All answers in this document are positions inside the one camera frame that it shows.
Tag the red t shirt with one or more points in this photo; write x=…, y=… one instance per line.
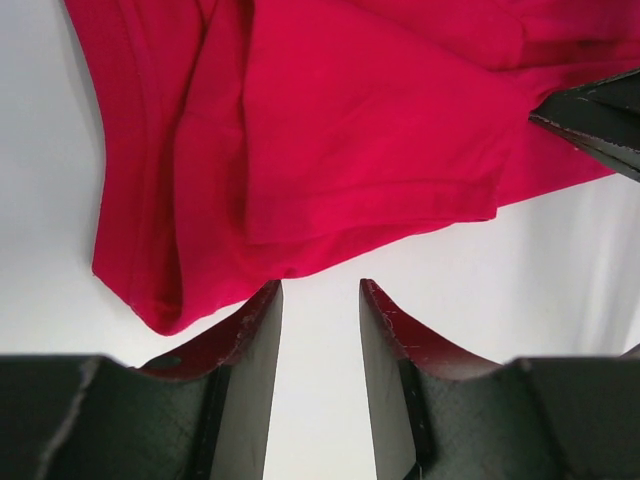
x=249, y=141

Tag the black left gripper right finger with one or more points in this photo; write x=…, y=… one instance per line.
x=438, y=411

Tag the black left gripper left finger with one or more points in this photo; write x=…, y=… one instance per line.
x=199, y=411

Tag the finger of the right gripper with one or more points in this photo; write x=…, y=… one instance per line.
x=600, y=118

